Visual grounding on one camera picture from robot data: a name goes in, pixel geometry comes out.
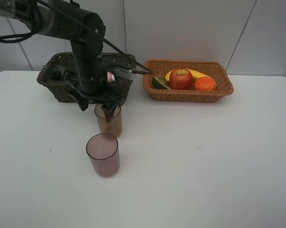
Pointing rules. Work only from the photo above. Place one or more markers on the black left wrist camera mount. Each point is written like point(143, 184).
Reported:
point(118, 65)

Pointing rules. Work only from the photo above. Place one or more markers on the red yellow apple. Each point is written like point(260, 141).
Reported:
point(180, 79)

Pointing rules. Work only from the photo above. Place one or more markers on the pink lotion bottle white cap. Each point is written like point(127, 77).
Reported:
point(110, 77)

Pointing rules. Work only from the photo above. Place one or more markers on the pink translucent plastic cup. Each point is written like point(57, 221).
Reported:
point(103, 151)

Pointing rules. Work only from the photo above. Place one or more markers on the light orange wicker basket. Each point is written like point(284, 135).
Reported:
point(213, 69)

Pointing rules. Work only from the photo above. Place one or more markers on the orange tangerine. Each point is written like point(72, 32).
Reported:
point(205, 84)

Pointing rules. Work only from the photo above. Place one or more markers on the dark green pump bottle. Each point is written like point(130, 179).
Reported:
point(59, 74)

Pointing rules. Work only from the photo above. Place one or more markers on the dark brown wicker basket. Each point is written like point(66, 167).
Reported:
point(60, 88)

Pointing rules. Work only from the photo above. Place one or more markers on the brown translucent plastic cup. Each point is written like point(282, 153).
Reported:
point(109, 123)

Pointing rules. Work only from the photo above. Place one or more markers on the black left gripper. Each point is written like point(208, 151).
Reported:
point(97, 93)

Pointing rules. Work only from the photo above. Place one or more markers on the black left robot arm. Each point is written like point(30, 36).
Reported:
point(84, 76)

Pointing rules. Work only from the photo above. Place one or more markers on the yellow banana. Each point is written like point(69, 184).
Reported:
point(194, 73)

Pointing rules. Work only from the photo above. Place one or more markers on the halved avocado with pit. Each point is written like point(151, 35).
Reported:
point(160, 83)

